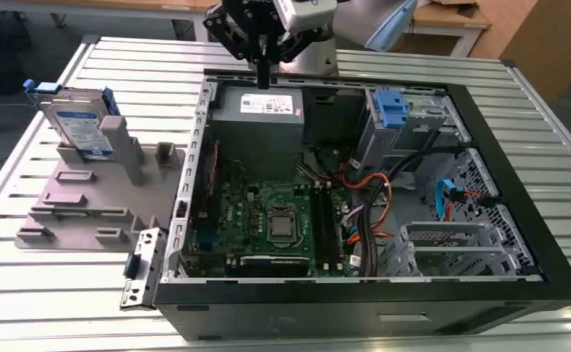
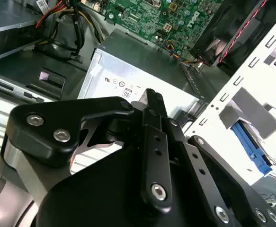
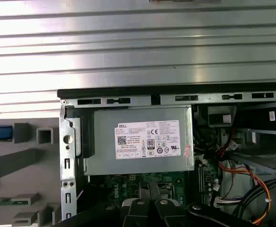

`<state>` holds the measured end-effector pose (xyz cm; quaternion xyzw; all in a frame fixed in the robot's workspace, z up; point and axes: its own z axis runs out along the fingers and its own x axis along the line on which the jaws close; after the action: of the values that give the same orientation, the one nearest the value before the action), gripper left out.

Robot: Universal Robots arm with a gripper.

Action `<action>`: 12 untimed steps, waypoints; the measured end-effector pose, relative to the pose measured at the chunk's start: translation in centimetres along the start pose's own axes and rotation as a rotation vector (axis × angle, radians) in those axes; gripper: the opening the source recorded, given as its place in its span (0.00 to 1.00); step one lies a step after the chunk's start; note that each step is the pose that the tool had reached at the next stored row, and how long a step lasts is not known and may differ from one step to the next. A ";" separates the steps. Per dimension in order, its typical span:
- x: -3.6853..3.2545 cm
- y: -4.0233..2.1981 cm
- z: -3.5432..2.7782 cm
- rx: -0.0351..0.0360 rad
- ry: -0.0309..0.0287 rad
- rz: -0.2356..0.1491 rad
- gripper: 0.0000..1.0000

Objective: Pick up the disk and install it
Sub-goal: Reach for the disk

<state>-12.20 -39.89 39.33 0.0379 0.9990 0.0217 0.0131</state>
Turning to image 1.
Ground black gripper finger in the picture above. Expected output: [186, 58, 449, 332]
[263, 28, 337, 91]
[203, 7, 266, 91]

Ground grey parts rack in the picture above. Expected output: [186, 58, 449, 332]
[15, 116, 189, 254]

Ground red orange disk power wire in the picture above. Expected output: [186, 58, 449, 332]
[461, 189, 505, 207]

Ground thick black cable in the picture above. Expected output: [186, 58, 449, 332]
[366, 146, 463, 278]
[361, 146, 463, 278]

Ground green motherboard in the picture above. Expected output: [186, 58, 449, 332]
[186, 179, 365, 278]

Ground hard disk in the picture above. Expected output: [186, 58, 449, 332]
[23, 82, 120, 162]

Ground silver CPU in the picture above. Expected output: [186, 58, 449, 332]
[267, 216, 299, 238]

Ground silver slot bracket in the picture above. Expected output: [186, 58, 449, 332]
[118, 227, 165, 312]

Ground black open PC case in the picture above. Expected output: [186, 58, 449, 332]
[154, 67, 571, 342]

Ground CPU socket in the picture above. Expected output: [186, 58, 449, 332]
[263, 206, 307, 249]

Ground wooden cabinet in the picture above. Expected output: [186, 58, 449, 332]
[469, 0, 571, 107]

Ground orange yellow power wires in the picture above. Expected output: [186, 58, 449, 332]
[341, 172, 397, 243]

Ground blue video port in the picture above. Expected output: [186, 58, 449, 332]
[124, 254, 143, 280]

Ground silver drive cage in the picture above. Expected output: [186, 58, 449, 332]
[355, 86, 473, 184]

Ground black graphics card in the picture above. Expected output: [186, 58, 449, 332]
[226, 254, 314, 278]

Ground blue data wire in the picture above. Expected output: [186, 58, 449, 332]
[434, 177, 463, 223]

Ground silver disk bay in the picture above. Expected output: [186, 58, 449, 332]
[397, 219, 543, 279]

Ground wooden desk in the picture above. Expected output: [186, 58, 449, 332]
[20, 0, 493, 56]

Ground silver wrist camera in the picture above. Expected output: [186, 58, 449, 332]
[275, 0, 338, 34]

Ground grey power supply unit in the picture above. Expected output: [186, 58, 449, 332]
[209, 87, 307, 180]

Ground black bin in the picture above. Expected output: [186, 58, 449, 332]
[0, 9, 35, 95]

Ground black RAM slot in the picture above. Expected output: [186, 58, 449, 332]
[311, 184, 331, 271]
[325, 183, 346, 269]

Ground blue drive latch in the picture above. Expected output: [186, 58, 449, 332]
[375, 89, 409, 129]

